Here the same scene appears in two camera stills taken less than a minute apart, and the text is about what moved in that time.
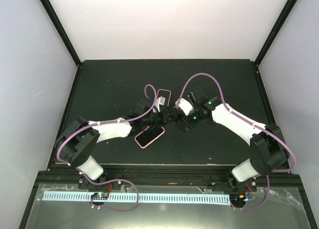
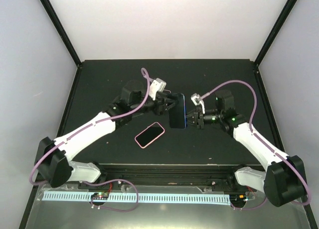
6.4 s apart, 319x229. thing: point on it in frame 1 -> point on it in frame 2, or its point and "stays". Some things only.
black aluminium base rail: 166,174 stays
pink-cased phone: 149,135 stays
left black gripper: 165,118 -> 160,110
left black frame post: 54,17 stays
